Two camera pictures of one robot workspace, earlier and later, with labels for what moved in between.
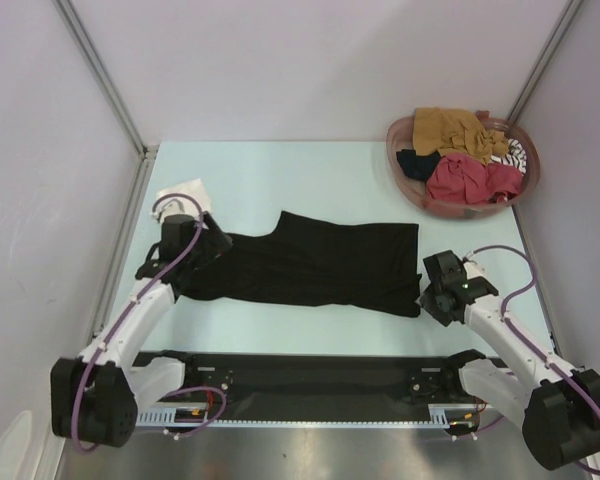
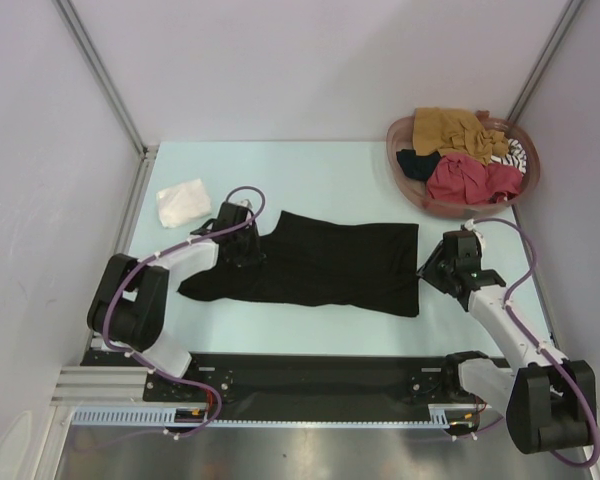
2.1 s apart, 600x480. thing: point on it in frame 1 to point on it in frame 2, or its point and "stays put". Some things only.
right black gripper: (434, 295) to (441, 267)
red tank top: (460, 180) stays put
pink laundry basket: (400, 137) stays put
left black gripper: (213, 239) to (247, 248)
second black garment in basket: (417, 166) stays put
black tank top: (318, 261) stays put
